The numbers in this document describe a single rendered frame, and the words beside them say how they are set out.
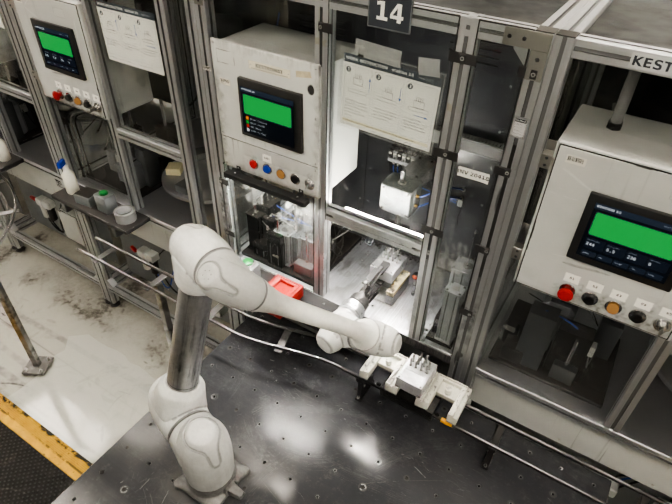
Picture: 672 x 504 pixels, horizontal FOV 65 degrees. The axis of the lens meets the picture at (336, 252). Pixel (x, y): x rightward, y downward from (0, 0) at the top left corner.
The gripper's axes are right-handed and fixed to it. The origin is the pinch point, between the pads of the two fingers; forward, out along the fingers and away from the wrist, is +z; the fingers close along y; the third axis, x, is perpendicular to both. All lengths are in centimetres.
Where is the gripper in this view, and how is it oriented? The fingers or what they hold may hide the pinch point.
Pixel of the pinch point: (382, 272)
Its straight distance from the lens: 205.0
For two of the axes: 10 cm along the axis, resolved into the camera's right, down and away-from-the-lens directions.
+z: 5.3, -5.8, 6.2
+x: -8.5, -3.6, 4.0
